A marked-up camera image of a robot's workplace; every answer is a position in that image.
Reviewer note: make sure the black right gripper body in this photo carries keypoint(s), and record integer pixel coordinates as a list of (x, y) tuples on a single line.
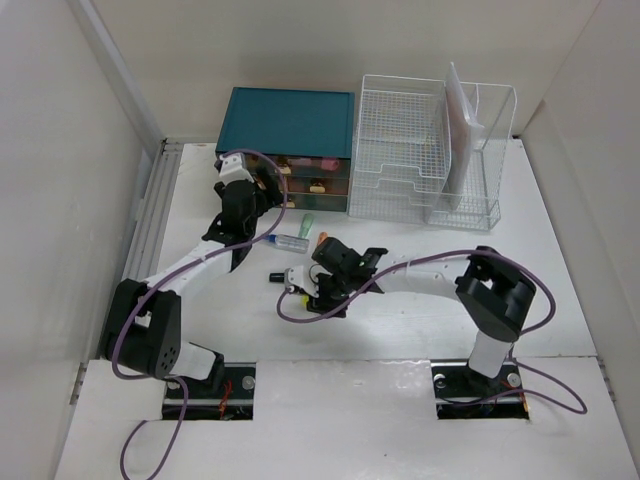
[(333, 292)]

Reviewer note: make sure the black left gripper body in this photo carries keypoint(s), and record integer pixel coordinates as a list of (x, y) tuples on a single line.
[(263, 200)]

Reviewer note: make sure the teal desktop drawer cabinet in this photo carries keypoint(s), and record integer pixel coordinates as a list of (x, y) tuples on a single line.
[(292, 123)]

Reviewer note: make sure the pink cap clear pen tube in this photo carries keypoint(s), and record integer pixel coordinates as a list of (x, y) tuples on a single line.
[(325, 164)]

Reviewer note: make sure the clear mesh zipper pouch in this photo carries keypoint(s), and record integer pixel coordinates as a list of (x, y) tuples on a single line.
[(465, 131)]

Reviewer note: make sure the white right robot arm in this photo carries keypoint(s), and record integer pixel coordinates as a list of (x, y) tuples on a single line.
[(496, 295)]

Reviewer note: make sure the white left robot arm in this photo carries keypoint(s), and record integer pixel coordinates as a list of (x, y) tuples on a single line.
[(142, 337)]

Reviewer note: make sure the clear staples box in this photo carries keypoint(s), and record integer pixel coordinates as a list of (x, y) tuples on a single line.
[(289, 243)]

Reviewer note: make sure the clear acrylic file holder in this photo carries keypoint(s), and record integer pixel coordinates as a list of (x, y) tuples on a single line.
[(477, 206)]

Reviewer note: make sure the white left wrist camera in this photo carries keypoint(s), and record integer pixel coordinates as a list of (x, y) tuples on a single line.
[(232, 168)]

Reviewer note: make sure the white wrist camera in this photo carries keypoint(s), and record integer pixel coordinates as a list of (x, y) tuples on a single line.
[(298, 281), (232, 168)]

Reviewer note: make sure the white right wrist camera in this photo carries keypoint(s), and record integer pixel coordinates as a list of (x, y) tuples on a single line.
[(298, 281)]

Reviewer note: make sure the aluminium rail frame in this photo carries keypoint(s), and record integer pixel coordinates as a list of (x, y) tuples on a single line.
[(150, 221)]

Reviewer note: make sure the white wire mesh file tray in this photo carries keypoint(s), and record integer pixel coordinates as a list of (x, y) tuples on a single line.
[(402, 156)]

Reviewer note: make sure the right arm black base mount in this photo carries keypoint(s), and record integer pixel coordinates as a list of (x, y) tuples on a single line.
[(463, 394)]

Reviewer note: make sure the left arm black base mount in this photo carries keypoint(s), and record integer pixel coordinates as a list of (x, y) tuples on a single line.
[(229, 396)]

